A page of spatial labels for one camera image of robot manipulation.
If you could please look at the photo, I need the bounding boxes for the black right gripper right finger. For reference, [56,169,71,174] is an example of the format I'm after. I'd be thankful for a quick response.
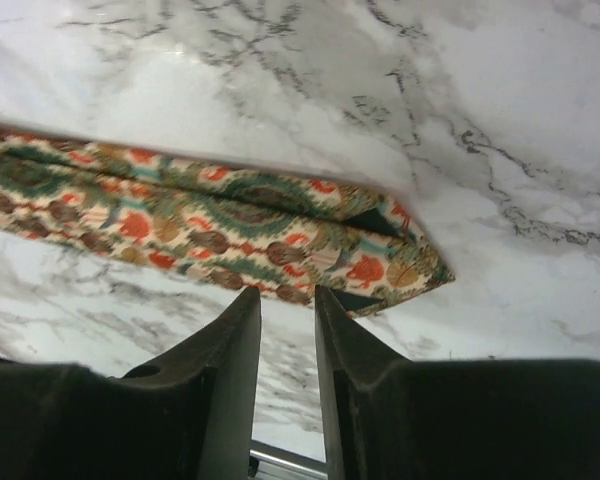
[315,286,415,479]

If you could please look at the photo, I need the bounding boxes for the paisley flamingo patterned tie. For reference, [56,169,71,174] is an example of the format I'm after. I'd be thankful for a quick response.
[0,128,454,316]

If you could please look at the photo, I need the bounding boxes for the aluminium rail frame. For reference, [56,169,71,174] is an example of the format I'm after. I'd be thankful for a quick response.
[247,440,327,480]

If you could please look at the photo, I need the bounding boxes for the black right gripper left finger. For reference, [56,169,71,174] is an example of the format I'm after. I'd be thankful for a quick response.
[122,287,261,479]

